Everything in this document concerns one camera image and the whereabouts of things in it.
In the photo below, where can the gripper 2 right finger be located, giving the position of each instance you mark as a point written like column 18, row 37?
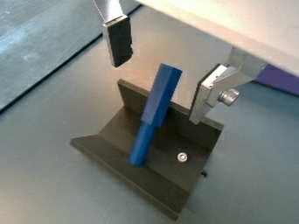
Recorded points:
column 216, row 86

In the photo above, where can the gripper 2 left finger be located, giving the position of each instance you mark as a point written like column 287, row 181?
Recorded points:
column 116, row 31

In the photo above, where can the blue peg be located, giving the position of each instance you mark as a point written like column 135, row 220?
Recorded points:
column 155, row 109

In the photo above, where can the black angle fixture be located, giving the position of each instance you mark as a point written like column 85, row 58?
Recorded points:
column 177, row 154

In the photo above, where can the purple base block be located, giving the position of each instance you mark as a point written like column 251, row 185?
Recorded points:
column 279, row 79

